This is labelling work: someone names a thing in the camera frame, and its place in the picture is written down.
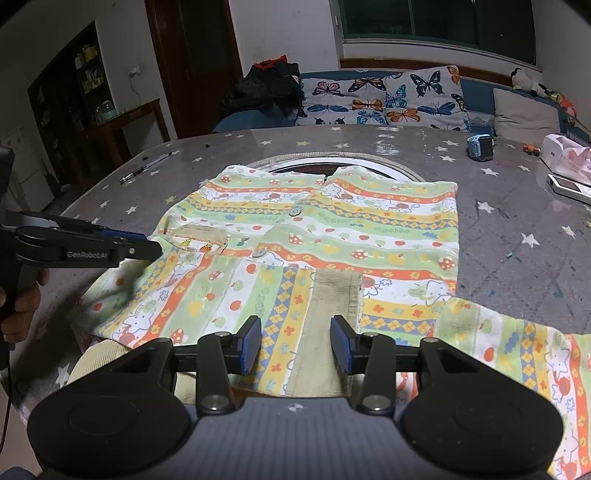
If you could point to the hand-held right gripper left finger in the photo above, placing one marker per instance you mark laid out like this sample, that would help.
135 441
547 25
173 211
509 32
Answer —
250 347

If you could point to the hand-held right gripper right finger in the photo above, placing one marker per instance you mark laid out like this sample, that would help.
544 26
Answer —
342 347

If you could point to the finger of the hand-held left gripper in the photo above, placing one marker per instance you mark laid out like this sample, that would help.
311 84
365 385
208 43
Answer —
141 251
123 235

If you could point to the striped cartoon print child's shirt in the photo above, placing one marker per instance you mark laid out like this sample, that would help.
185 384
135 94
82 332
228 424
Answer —
369 230

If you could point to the pile of dark clothes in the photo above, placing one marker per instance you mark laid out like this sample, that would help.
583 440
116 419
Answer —
263 87

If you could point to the person's left hand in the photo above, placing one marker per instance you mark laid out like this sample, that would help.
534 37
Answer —
21 311

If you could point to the black pen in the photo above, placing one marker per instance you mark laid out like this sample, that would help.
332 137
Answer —
135 174

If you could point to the white refrigerator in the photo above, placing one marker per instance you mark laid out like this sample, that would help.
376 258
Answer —
23 170

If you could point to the clear pen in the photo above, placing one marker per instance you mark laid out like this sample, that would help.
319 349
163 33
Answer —
160 157

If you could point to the dark wooden side table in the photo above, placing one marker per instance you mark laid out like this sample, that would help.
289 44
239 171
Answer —
134 129

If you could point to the teal jar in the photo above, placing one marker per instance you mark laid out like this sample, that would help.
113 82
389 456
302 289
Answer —
107 110

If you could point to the dark shelf cabinet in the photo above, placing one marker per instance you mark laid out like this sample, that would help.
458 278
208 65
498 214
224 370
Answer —
69 106

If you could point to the round glass turntable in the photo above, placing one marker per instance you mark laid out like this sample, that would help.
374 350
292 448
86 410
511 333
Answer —
314 162

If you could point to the dark wooden door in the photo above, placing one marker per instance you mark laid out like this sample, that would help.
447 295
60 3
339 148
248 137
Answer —
194 60

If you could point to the grey star print tablecloth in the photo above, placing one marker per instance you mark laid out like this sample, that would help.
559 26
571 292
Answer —
508 221

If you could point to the blue smartwatch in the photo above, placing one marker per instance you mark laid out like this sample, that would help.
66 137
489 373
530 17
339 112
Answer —
479 147

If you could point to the butterfly print pillows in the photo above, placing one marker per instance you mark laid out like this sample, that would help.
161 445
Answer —
383 99

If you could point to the small orange toy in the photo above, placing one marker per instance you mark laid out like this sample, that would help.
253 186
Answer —
530 148

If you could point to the white flat device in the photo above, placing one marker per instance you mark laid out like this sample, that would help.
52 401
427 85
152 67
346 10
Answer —
569 187

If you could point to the blue sofa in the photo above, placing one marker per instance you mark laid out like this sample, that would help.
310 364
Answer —
480 99

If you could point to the beige cushion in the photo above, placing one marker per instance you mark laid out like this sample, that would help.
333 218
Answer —
524 110

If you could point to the plush toy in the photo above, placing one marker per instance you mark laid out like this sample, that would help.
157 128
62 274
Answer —
524 79

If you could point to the dark window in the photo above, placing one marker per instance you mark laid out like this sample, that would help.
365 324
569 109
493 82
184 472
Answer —
434 23

